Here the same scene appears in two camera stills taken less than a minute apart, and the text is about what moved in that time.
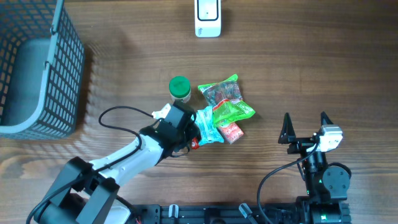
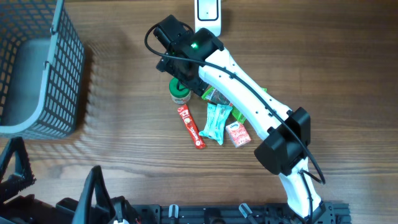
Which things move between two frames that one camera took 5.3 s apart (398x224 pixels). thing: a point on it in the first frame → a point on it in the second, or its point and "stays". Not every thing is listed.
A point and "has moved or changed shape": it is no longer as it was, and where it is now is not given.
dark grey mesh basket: (42, 71) stays
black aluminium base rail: (289, 213) stays
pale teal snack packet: (209, 133) → (217, 115)
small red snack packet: (231, 132) has moved or changed shape
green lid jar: (180, 88) stays
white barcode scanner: (208, 18) stays
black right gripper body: (300, 146) → (186, 80)
